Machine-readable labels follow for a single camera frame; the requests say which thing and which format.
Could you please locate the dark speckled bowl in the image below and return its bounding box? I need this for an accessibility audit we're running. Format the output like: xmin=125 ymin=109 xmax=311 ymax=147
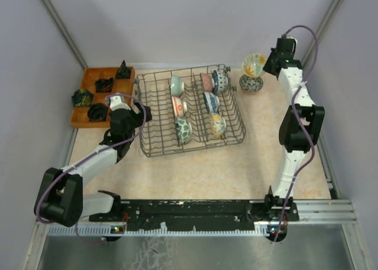
xmin=239 ymin=74 xmax=263 ymax=92

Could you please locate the blue lattice patterned bowl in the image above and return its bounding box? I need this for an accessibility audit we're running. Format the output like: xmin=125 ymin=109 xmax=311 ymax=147
xmin=212 ymin=70 xmax=229 ymax=95

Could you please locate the grey wire dish rack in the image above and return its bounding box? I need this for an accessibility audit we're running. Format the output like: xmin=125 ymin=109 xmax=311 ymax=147
xmin=134 ymin=64 xmax=246 ymax=157

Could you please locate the cream leaf patterned bowl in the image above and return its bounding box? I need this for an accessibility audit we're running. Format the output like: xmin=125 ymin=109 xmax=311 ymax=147
xmin=242 ymin=53 xmax=267 ymax=78

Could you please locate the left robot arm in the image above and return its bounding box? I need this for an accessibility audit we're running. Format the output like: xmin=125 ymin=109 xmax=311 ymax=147
xmin=34 ymin=93 xmax=152 ymax=227

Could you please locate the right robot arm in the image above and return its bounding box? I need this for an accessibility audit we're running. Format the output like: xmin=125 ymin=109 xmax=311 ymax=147
xmin=263 ymin=35 xmax=325 ymax=221

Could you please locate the wooden compartment tray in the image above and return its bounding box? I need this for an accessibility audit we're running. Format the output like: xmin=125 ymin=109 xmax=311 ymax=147
xmin=70 ymin=66 xmax=136 ymax=129

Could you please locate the orange white patterned bowl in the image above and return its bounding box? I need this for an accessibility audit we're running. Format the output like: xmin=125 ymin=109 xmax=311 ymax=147
xmin=171 ymin=96 xmax=188 ymax=118

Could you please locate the green leaf patterned bowl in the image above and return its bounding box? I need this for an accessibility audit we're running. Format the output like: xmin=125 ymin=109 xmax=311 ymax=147
xmin=175 ymin=118 xmax=193 ymax=144

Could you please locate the pale green grid bowl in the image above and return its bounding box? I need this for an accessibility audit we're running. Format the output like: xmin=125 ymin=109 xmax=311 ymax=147
xmin=170 ymin=75 xmax=185 ymax=97

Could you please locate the pink patterned bowl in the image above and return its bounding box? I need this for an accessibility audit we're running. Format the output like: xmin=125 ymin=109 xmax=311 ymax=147
xmin=201 ymin=73 xmax=213 ymax=92

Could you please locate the blue white floral bowl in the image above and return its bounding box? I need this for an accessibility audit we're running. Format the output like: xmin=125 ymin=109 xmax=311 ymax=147
xmin=203 ymin=92 xmax=220 ymax=113

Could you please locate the yellow blue patterned bowl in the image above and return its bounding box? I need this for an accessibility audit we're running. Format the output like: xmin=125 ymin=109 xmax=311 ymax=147
xmin=209 ymin=113 xmax=227 ymax=139

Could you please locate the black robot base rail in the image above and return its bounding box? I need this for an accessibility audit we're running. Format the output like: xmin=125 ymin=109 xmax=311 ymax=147
xmin=89 ymin=196 xmax=299 ymax=240

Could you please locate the aluminium frame rail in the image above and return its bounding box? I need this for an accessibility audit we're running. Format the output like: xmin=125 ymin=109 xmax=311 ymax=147
xmin=295 ymin=199 xmax=357 ymax=224

